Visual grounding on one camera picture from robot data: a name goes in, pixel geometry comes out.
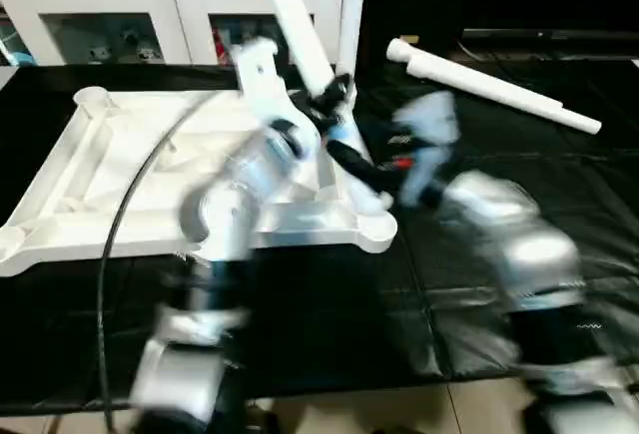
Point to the white plastic table top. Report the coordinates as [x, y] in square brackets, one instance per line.
[100, 175]

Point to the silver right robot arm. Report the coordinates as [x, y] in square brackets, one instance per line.
[519, 244]

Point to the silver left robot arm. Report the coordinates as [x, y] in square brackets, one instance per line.
[240, 195]

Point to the tan label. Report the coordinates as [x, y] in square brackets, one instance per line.
[409, 41]

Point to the red bottle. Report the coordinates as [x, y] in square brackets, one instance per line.
[220, 45]

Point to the black work mat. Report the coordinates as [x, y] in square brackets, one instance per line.
[329, 324]

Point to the white glass door cabinet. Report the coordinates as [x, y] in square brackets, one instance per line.
[120, 0]

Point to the white side table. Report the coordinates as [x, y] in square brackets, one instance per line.
[8, 77]

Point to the cyan plastic item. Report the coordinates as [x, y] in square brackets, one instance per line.
[10, 45]

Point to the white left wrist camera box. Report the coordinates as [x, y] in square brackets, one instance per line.
[262, 80]

